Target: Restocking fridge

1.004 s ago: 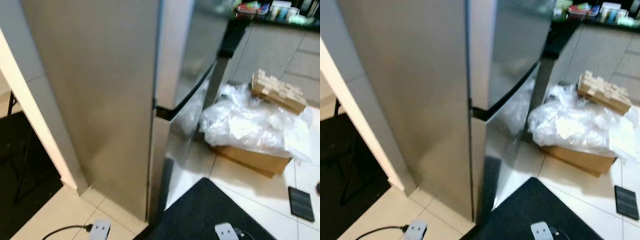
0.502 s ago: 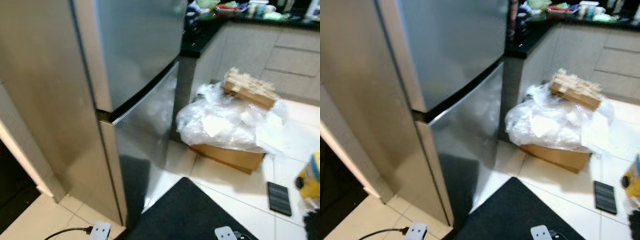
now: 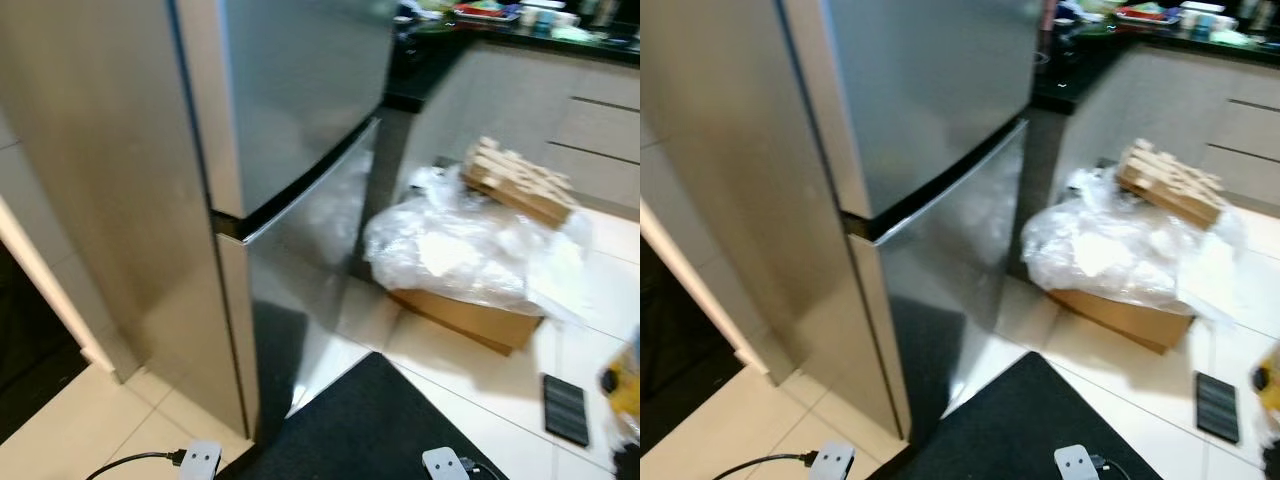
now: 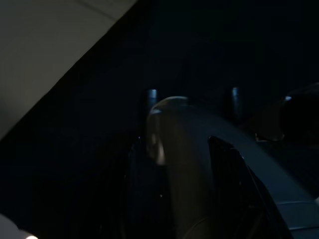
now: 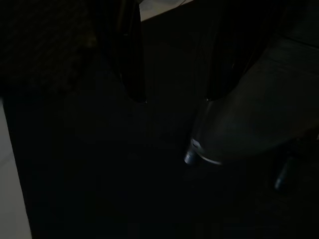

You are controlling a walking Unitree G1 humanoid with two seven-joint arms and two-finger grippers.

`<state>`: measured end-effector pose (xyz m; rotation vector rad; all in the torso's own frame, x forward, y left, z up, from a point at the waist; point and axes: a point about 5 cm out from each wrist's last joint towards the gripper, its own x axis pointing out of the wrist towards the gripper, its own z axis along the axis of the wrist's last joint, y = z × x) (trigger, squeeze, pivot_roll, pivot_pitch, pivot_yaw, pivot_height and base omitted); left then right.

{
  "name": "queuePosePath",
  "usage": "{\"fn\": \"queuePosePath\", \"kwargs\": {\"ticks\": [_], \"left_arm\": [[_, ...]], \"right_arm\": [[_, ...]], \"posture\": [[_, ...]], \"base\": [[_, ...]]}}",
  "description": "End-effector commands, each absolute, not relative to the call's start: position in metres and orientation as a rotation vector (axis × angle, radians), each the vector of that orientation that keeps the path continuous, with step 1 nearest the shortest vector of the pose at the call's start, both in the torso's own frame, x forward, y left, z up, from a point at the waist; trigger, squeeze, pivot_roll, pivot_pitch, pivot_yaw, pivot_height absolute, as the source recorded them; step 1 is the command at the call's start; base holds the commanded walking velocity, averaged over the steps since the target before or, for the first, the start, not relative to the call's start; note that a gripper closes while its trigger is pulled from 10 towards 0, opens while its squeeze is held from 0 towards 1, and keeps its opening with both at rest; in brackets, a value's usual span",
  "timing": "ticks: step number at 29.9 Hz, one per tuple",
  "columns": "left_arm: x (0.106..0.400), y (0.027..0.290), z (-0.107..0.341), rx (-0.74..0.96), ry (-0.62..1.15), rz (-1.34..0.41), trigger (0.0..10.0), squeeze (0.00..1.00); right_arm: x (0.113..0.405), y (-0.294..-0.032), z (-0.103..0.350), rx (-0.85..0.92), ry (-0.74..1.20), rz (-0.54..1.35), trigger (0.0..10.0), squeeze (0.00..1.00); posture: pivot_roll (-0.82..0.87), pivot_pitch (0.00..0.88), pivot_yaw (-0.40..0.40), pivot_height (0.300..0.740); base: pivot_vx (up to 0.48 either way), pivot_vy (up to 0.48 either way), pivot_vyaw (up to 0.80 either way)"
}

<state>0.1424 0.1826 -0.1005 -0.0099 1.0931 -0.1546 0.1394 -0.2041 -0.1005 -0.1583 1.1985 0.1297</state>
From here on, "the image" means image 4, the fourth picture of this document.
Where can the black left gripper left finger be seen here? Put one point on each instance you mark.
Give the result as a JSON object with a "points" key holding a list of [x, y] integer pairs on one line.
{"points": [[144, 199]]}

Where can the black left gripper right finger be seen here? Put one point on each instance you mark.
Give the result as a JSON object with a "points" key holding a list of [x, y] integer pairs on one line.
{"points": [[234, 189]]}

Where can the black floor mat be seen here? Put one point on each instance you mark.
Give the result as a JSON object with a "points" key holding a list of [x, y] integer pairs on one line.
{"points": [[74, 149]]}

